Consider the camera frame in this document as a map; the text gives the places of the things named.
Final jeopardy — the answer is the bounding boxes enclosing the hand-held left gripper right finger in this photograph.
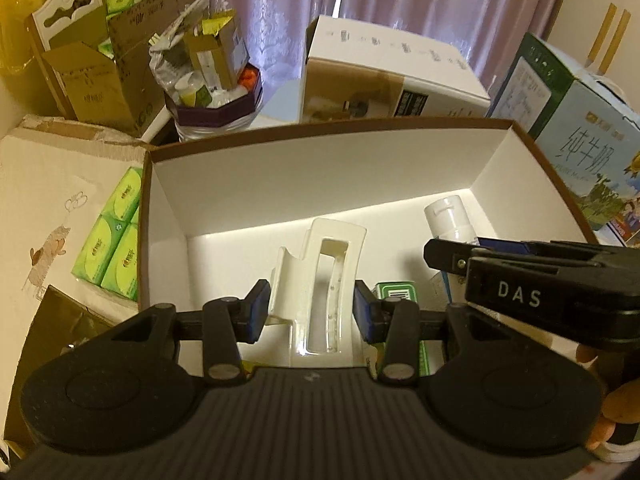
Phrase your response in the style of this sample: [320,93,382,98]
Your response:
[352,280,506,385]

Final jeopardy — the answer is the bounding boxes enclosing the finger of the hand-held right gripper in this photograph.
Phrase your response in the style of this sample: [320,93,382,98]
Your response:
[474,236,621,261]
[423,238,506,277]

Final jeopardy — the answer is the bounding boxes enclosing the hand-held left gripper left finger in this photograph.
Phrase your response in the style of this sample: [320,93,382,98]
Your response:
[107,279,272,382]

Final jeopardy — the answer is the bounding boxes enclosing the blue and white tube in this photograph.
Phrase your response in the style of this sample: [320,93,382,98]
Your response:
[424,197,482,306]

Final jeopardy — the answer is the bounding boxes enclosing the white hair claw clip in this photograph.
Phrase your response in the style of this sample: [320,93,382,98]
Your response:
[269,217,369,372]

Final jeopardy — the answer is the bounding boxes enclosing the green carton box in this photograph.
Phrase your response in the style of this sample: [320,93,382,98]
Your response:
[372,280,449,379]

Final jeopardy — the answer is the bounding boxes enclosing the brown cardboard box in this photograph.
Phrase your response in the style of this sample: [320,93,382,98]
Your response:
[137,116,601,378]
[107,0,182,127]

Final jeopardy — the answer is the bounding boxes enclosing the person's right hand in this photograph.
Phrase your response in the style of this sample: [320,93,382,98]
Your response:
[585,377,640,453]

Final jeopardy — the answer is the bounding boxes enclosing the light blue milk case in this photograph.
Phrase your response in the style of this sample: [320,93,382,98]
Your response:
[487,32,640,247]

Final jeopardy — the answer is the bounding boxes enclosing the white appliance box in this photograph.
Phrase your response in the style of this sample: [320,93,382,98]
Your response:
[298,14,492,124]

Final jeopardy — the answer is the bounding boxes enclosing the purple octagonal tin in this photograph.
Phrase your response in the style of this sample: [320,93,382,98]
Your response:
[172,67,265,132]

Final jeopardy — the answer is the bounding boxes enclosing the yellow tape strip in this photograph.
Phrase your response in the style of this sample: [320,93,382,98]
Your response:
[587,2,619,69]
[602,8,632,75]

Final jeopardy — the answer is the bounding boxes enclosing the mauve curtain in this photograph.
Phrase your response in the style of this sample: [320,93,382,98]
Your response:
[145,0,572,92]

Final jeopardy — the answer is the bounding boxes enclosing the gold carton box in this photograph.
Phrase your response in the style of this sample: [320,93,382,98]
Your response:
[182,9,242,90]

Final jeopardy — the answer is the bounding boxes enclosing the round tub of items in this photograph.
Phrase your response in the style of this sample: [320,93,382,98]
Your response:
[149,0,267,144]

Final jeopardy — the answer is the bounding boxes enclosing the open brown cardboard box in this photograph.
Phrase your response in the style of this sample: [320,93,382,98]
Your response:
[107,0,182,127]

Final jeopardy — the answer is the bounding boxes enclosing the cardboard box with white flap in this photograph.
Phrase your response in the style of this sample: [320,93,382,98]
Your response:
[25,0,151,136]

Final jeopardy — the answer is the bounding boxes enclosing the yellow plastic bag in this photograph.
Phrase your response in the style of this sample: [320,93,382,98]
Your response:
[0,0,67,79]

